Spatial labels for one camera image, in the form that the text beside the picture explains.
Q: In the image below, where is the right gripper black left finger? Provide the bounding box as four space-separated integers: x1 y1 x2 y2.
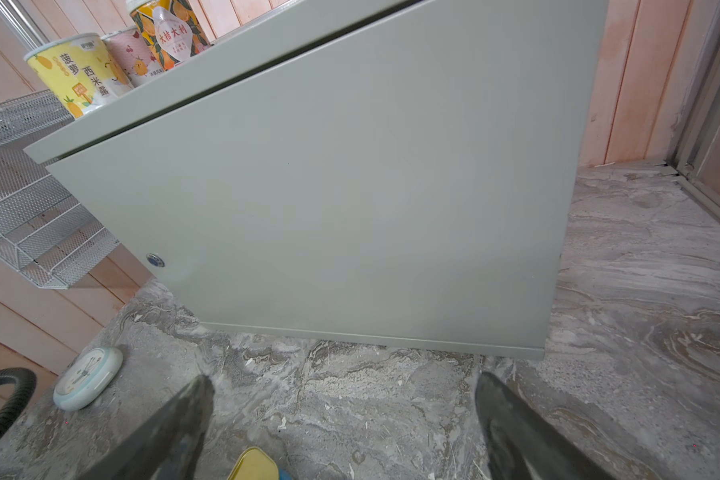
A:
80 375 214 479

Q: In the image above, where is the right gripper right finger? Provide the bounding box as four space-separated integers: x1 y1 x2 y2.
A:
475 372 612 479

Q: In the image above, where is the yellow oval sardine tin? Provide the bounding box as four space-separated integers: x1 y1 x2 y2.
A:
228 447 293 480

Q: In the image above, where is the yellow label white-lid can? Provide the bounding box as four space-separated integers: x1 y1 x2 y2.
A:
24 33 133 119

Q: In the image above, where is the pink label white can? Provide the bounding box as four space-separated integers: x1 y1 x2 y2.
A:
101 26 165 87

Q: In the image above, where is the yellow can plain lid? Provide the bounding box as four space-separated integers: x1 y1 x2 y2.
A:
125 0 211 71

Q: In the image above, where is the small white round clock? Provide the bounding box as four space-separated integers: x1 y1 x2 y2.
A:
53 347 124 412

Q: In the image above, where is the grey metal cabinet box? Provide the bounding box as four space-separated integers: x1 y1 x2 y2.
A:
26 1 608 360

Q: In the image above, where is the black corrugated cable hose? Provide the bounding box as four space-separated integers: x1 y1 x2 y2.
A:
0 367 38 464

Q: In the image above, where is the white wire mesh shelf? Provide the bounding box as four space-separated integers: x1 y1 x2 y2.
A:
0 90 119 290

